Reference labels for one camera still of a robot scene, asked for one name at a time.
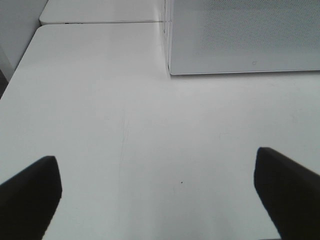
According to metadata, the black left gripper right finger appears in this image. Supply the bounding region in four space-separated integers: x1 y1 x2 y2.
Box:
253 147 320 240

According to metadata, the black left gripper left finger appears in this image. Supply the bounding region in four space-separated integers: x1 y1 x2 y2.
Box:
0 156 62 240

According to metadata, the white microwave door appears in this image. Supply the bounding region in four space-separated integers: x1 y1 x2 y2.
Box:
168 0 320 75

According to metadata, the white microwave oven body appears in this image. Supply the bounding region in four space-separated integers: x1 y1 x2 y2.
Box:
163 0 172 75

